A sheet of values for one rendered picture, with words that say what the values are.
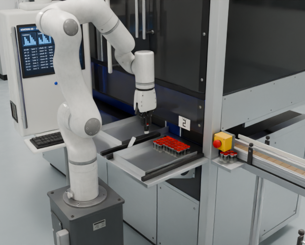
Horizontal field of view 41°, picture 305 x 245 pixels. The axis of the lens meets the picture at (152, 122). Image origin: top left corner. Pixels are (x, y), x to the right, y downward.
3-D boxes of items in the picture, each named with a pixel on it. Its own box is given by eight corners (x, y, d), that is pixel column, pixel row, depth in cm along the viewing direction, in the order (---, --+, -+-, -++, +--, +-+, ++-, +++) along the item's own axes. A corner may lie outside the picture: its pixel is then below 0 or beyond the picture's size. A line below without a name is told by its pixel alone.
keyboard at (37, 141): (90, 127, 267) (90, 123, 266) (99, 134, 256) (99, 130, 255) (29, 141, 247) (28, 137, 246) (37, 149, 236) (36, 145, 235)
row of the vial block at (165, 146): (158, 146, 222) (158, 138, 220) (181, 158, 209) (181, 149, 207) (155, 147, 220) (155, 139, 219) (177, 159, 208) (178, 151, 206)
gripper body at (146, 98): (148, 82, 187) (148, 106, 191) (130, 86, 181) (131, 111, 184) (159, 85, 182) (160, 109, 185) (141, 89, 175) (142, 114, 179)
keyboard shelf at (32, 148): (85, 123, 279) (85, 120, 278) (104, 137, 258) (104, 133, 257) (19, 138, 256) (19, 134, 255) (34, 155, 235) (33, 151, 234)
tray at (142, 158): (163, 141, 229) (163, 135, 228) (196, 157, 210) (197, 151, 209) (113, 158, 209) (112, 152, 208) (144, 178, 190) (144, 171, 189)
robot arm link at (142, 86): (146, 78, 187) (146, 84, 187) (131, 81, 181) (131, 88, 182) (159, 80, 181) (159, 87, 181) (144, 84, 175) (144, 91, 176)
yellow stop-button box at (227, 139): (222, 143, 207) (223, 130, 205) (233, 148, 202) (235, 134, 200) (212, 147, 203) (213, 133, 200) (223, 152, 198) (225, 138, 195)
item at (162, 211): (127, 138, 447) (126, 58, 414) (296, 226, 300) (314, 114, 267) (42, 166, 387) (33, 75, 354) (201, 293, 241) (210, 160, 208)
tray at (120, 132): (141, 119, 260) (141, 113, 259) (168, 131, 241) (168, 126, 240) (95, 132, 240) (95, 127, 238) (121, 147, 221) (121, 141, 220)
